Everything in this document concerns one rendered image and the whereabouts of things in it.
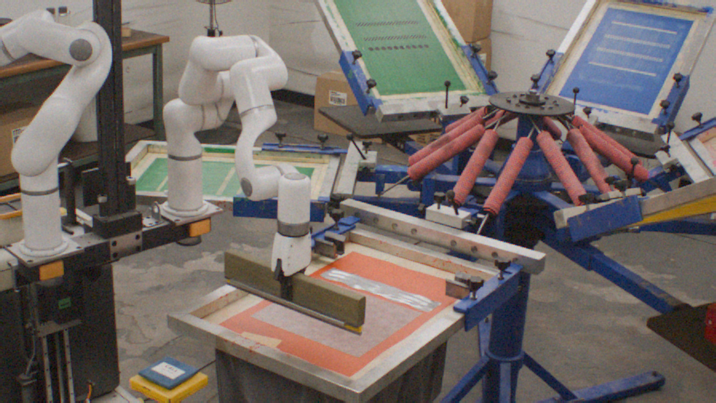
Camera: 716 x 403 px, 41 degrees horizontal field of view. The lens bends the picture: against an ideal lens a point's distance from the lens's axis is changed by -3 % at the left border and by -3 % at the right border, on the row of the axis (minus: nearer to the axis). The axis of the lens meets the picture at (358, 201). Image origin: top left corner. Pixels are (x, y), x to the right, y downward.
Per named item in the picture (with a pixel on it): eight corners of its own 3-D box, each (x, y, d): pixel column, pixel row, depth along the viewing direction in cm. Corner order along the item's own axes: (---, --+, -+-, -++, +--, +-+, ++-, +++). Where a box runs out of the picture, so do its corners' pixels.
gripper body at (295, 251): (294, 215, 235) (292, 258, 239) (267, 228, 227) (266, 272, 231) (319, 223, 231) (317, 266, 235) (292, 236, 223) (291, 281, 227)
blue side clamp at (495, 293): (467, 332, 252) (469, 308, 249) (450, 326, 254) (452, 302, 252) (517, 292, 275) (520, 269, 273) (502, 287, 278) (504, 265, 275)
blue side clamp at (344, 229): (296, 274, 280) (296, 252, 278) (282, 269, 283) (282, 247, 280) (355, 242, 304) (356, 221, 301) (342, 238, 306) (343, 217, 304)
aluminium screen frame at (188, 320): (359, 407, 214) (359, 393, 213) (167, 327, 244) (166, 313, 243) (515, 287, 276) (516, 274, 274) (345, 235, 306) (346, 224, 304)
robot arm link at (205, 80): (187, 16, 236) (252, 9, 248) (150, 117, 263) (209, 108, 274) (211, 57, 231) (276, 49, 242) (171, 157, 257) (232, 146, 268)
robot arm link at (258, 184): (263, 113, 238) (286, 196, 237) (217, 121, 231) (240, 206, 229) (280, 103, 231) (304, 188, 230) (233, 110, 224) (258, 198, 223)
